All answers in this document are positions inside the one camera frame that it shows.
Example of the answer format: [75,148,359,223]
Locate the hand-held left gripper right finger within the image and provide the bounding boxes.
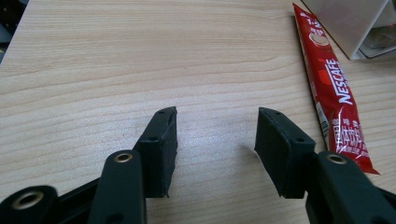
[253,106,317,200]

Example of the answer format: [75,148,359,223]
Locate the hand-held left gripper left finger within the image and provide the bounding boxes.
[133,105,179,199]

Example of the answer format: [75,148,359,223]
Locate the red coffee stick sachet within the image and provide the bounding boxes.
[291,2,380,175]

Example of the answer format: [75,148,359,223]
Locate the white drawer organizer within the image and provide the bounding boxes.
[300,0,396,61]

